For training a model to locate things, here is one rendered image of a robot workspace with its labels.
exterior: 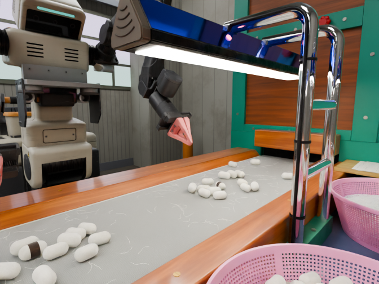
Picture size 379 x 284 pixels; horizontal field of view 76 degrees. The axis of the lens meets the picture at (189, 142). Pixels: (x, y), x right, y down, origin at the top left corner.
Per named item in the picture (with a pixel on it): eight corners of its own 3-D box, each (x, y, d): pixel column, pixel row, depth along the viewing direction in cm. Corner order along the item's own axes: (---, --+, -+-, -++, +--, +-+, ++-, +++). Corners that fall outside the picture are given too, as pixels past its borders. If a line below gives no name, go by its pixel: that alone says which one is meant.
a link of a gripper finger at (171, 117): (202, 134, 68) (185, 112, 72) (184, 137, 63) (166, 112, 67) (191, 151, 72) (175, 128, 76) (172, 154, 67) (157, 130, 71)
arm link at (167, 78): (158, 90, 85) (136, 87, 79) (173, 62, 79) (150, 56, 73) (173, 113, 79) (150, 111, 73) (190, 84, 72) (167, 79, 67)
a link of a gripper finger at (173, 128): (208, 134, 70) (190, 112, 74) (190, 136, 65) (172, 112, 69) (197, 150, 73) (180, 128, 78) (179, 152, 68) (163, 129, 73)
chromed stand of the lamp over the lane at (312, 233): (210, 234, 54) (212, 21, 48) (256, 207, 68) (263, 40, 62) (296, 275, 41) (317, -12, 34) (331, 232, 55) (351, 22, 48)
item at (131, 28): (110, 49, 36) (107, -3, 35) (287, 80, 80) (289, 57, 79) (140, 39, 30) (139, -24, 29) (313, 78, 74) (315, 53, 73)
